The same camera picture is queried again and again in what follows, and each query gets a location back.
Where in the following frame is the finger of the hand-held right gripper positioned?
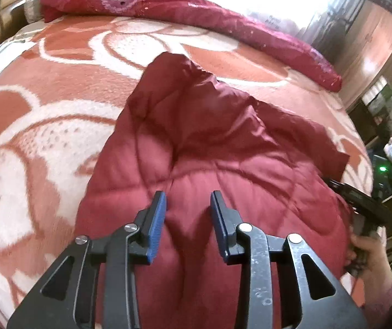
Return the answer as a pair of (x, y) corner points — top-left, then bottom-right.
(322, 177), (349, 196)

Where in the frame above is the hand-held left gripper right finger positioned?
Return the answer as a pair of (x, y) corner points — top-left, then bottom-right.
(210, 190), (368, 329)

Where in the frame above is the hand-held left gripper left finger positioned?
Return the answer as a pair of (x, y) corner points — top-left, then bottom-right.
(7, 191), (167, 329)

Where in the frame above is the dark red quilted jacket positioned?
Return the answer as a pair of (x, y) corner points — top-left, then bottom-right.
(76, 52), (354, 329)

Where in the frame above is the person's right forearm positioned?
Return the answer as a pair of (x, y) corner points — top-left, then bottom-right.
(354, 274), (392, 316)

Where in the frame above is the person's right hand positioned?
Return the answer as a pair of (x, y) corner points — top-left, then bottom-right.
(345, 229), (392, 282)

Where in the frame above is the wooden wardrobe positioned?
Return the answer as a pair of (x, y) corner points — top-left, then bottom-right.
(333, 0), (392, 110)

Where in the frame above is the orange and white blanket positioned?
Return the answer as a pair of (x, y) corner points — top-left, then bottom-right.
(0, 15), (375, 329)

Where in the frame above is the red floral folded quilt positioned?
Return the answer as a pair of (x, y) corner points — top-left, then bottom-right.
(40, 0), (342, 92)

